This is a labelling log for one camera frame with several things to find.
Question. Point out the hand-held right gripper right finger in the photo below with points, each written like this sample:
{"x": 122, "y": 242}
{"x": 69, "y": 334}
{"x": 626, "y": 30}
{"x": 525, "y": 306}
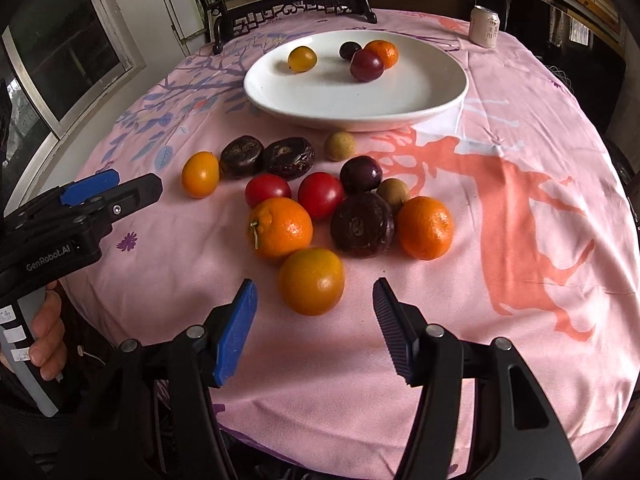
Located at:
{"x": 395, "y": 330}

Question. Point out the white oval plate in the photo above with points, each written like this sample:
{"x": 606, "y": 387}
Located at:
{"x": 420, "y": 90}

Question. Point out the white drink can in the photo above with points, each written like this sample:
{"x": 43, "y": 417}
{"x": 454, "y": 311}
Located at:
{"x": 485, "y": 27}

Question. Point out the person's left hand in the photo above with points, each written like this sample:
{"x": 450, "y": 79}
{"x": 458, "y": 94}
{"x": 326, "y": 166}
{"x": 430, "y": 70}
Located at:
{"x": 47, "y": 330}

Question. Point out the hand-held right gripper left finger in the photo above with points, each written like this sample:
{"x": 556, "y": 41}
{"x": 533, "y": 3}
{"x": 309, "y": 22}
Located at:
{"x": 235, "y": 335}

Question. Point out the tan longan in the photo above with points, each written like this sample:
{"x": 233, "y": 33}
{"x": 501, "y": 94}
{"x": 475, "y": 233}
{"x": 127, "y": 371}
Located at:
{"x": 340, "y": 146}
{"x": 395, "y": 194}

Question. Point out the red plum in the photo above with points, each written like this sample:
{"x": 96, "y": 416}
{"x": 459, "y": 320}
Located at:
{"x": 366, "y": 66}

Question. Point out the small dark plum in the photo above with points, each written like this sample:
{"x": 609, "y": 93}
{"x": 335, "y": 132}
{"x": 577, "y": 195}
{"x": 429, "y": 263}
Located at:
{"x": 349, "y": 49}

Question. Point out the large dark water chestnut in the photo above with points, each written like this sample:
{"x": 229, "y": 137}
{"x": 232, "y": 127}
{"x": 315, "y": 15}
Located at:
{"x": 362, "y": 225}

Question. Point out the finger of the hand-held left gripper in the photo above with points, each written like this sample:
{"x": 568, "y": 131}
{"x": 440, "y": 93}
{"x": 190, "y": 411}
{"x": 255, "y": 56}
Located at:
{"x": 90, "y": 185}
{"x": 135, "y": 192}

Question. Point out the yellow cherry tomato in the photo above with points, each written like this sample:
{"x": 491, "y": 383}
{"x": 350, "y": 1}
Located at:
{"x": 301, "y": 58}

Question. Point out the dark purple plum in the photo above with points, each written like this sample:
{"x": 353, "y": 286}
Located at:
{"x": 361, "y": 174}

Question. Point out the white framed window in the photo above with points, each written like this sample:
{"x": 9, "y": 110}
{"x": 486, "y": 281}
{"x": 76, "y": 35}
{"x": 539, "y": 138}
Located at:
{"x": 65, "y": 55}

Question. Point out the smooth orange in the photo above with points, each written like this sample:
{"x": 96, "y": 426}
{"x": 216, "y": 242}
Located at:
{"x": 311, "y": 281}

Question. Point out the small yellow-orange citrus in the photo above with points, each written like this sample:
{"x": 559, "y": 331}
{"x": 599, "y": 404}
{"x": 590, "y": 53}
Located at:
{"x": 200, "y": 174}

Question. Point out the pink printed tablecloth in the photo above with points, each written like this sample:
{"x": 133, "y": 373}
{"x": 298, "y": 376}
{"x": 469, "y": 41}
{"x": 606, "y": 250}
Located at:
{"x": 150, "y": 270}

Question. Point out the small red tomato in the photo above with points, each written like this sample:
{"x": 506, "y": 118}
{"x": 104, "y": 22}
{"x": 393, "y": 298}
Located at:
{"x": 267, "y": 189}

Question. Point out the dark round object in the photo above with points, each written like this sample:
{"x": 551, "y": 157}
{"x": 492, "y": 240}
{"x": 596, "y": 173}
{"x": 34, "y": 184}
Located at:
{"x": 622, "y": 162}

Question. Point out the black carved decorative screen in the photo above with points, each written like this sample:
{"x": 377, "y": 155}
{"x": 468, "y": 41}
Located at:
{"x": 300, "y": 2}

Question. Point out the orange mandarin with stem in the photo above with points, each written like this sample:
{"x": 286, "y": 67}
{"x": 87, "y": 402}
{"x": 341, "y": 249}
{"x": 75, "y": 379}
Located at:
{"x": 279, "y": 228}

